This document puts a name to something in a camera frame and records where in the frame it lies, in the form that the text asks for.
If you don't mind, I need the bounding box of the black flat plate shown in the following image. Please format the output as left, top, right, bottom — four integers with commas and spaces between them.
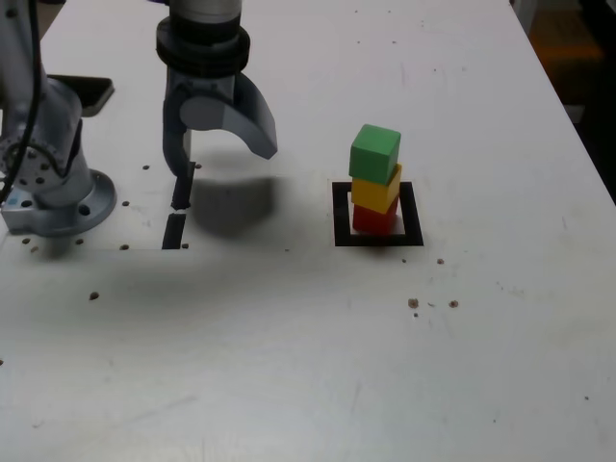
47, 74, 116, 117

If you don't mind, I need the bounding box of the green cube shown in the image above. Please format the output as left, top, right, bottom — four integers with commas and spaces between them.
348, 123, 403, 186

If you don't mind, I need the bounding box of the black tape square outline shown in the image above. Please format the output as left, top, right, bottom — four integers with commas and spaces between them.
331, 180, 424, 247

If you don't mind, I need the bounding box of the yellow cube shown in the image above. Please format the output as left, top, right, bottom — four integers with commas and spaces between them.
350, 163, 403, 215

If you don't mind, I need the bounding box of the red cube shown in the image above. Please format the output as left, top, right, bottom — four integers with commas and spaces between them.
351, 200, 400, 236

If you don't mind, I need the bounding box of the black tape strip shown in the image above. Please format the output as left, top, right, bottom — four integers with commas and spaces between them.
161, 161, 197, 250

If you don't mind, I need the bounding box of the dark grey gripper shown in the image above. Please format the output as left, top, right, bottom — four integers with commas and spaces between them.
161, 65, 280, 182

